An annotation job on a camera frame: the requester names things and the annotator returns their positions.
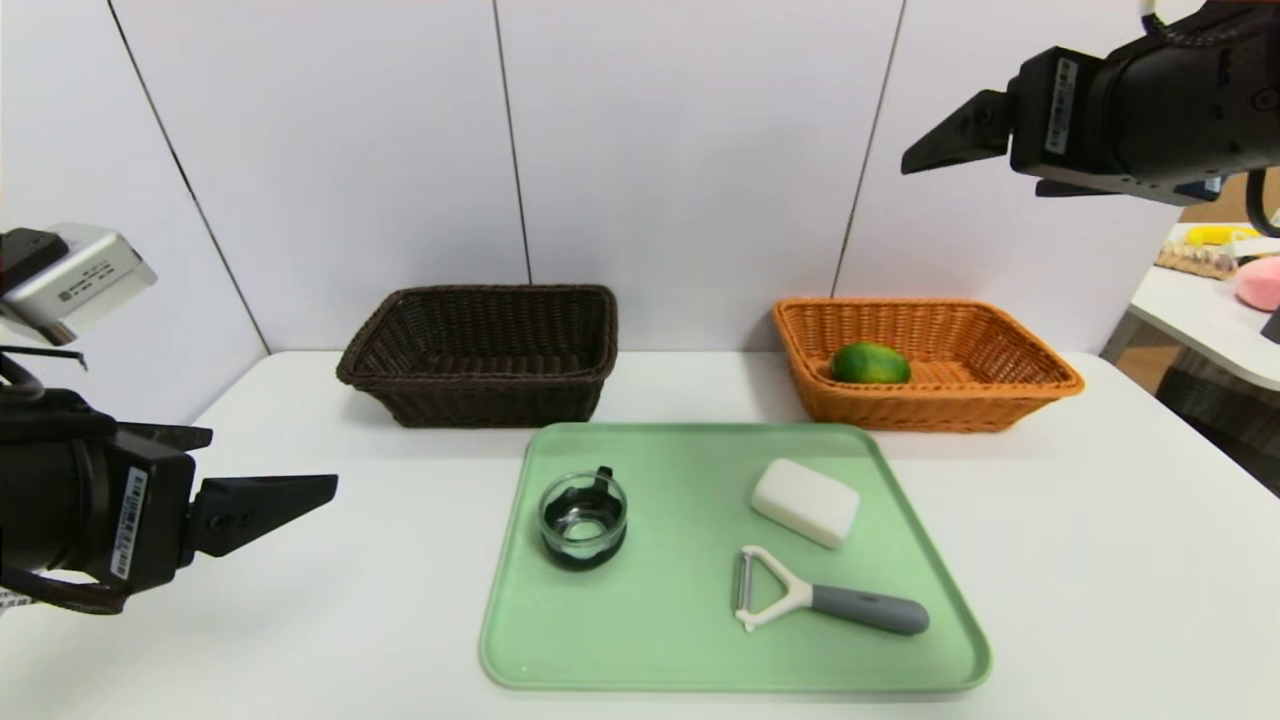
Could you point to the light wooden shelf unit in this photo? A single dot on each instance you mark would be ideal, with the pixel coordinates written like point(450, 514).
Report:
point(1235, 205)

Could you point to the white side table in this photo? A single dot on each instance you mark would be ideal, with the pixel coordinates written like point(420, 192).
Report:
point(1190, 310)

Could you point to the thin black zip tie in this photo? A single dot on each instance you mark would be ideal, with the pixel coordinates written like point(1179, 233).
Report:
point(45, 353)

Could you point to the brown wooden rack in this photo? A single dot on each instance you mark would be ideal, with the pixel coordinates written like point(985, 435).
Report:
point(1190, 263)

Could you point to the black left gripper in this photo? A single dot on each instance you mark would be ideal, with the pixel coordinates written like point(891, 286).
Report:
point(140, 522)

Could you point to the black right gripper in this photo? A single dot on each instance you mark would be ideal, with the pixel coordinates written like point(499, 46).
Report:
point(1052, 110)

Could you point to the yellow toy banana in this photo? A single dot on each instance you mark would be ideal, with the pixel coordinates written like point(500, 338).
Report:
point(1222, 235)

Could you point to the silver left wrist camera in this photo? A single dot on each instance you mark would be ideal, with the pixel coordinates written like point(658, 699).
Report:
point(90, 285)

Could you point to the green lime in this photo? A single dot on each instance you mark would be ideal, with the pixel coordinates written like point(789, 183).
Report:
point(868, 364)

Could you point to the pink round plush toy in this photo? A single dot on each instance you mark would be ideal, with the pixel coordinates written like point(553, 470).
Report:
point(1258, 285)

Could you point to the white soap bar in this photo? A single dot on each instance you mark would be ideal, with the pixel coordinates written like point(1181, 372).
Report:
point(805, 500)

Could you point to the light green plastic tray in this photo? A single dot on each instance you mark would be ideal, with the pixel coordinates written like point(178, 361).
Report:
point(640, 640)

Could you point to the dark brown wicker basket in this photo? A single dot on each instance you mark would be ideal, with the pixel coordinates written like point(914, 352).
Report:
point(480, 395)

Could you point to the small black object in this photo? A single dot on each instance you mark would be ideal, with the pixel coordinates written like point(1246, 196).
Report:
point(1271, 326)

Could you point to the orange wicker basket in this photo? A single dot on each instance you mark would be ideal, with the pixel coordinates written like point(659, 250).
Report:
point(930, 405)

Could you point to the dark wicker bin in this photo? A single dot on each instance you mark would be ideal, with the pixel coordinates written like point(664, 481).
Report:
point(1230, 420)

